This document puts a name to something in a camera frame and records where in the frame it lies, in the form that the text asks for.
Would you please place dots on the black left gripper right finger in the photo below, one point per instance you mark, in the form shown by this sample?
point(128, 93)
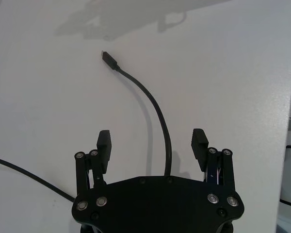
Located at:
point(199, 148)

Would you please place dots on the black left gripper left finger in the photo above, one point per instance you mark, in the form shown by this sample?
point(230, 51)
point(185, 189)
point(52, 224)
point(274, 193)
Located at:
point(104, 150)

